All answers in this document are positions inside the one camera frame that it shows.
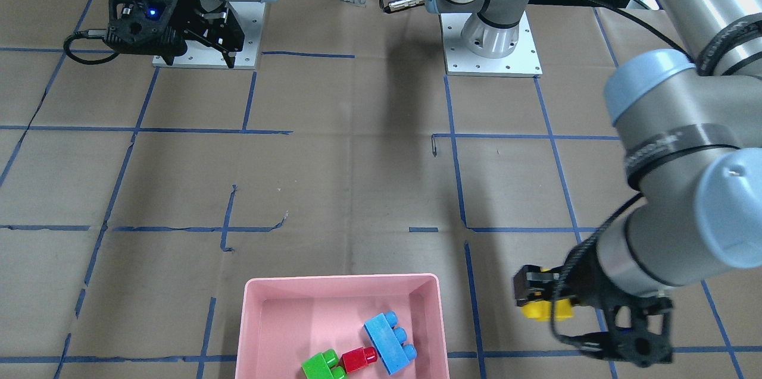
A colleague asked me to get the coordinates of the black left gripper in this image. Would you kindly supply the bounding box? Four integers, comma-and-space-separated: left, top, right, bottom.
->
513, 266, 604, 308

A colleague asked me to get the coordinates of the red toy block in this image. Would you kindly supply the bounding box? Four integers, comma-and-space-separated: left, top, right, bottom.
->
339, 346, 379, 374

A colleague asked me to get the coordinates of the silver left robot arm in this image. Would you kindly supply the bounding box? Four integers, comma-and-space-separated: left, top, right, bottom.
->
514, 0, 760, 308

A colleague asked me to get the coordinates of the yellow toy block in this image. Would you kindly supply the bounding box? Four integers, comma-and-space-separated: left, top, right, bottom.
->
520, 299, 574, 322

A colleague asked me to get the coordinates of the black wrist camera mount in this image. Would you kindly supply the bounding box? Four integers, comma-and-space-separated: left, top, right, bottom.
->
104, 0, 188, 65
550, 240, 674, 368

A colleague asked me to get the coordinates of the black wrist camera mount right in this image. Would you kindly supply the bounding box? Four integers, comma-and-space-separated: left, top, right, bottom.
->
104, 0, 188, 65

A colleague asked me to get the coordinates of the blue toy block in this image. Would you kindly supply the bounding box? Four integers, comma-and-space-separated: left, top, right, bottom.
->
364, 311, 417, 375

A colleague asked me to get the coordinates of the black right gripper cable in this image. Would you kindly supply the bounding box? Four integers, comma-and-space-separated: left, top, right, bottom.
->
63, 32, 120, 65

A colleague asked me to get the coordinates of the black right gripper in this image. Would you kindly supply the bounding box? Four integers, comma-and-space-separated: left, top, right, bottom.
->
180, 10, 245, 69

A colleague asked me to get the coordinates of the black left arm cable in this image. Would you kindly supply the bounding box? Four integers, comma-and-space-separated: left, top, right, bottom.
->
441, 0, 697, 64

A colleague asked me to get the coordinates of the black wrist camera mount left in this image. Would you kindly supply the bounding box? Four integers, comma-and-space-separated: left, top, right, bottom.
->
550, 240, 674, 368

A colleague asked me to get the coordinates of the pink plastic box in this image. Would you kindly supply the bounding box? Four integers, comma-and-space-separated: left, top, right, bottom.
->
236, 273, 449, 378

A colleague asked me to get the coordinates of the green toy block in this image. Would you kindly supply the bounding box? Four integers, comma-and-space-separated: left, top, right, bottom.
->
301, 349, 346, 378

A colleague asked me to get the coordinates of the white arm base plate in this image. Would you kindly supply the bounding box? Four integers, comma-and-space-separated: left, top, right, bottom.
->
152, 2, 268, 70
440, 13, 544, 78

